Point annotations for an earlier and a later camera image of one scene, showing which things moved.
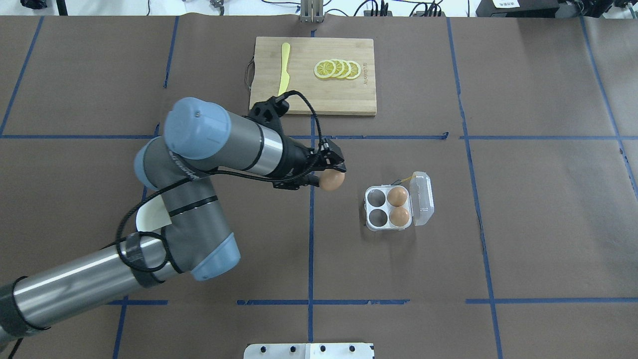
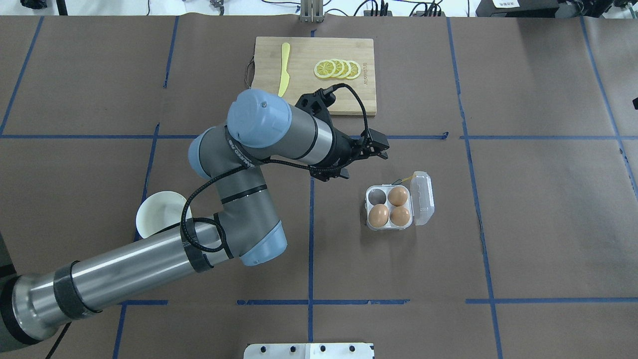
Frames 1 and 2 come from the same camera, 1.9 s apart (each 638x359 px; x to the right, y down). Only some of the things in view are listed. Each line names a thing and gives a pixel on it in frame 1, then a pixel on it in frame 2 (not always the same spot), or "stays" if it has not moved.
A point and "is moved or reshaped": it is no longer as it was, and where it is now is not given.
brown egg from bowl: [331, 179] is moved or reshaped
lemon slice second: [340, 68] stays
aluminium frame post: [312, 11] stays
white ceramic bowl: [152, 215] stays
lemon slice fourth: [355, 70] stays
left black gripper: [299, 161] -> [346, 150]
